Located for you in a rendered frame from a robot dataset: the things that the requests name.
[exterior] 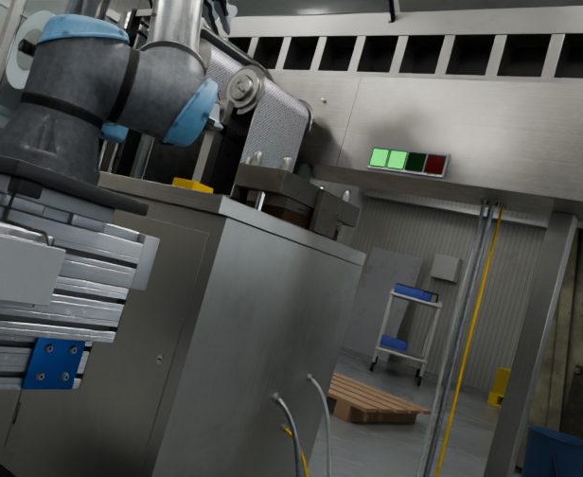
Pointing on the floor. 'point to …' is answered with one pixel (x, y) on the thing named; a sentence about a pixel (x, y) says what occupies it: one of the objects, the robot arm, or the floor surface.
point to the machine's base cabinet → (189, 363)
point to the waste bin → (561, 455)
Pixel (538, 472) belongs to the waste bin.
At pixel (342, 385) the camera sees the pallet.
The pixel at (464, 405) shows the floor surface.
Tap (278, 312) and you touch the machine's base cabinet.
